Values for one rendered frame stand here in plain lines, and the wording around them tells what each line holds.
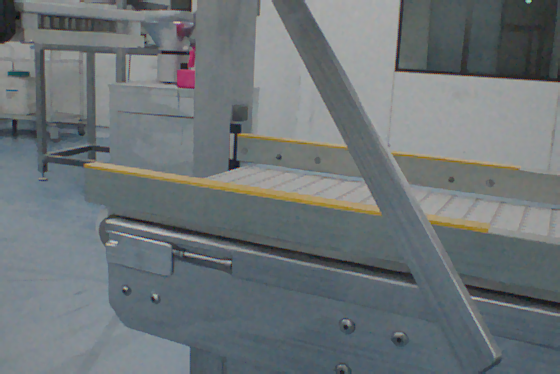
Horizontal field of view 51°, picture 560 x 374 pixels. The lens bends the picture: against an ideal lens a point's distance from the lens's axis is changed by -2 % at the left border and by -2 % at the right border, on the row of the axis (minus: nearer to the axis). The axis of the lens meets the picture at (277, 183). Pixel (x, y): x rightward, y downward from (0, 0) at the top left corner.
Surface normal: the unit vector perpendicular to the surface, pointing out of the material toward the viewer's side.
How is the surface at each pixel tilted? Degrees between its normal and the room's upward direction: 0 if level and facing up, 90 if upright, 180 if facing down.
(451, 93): 90
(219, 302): 90
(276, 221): 90
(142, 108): 90
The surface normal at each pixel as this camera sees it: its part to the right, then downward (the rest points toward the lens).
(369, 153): -0.86, 0.01
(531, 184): -0.44, 0.17
